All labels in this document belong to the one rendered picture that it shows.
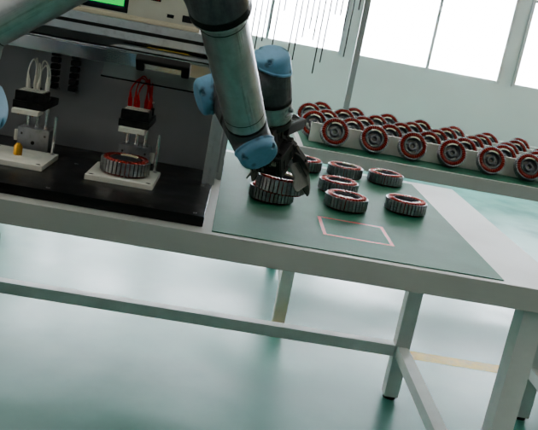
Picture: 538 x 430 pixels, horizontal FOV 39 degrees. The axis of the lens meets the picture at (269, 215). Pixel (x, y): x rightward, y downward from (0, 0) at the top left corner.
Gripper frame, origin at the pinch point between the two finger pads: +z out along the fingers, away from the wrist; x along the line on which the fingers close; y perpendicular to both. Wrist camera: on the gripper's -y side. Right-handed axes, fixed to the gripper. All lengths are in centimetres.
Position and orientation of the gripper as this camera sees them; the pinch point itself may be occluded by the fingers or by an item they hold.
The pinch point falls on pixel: (281, 184)
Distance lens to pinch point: 172.3
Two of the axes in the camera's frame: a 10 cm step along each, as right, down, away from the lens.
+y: -4.2, 6.3, -6.5
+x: 9.1, 2.6, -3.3
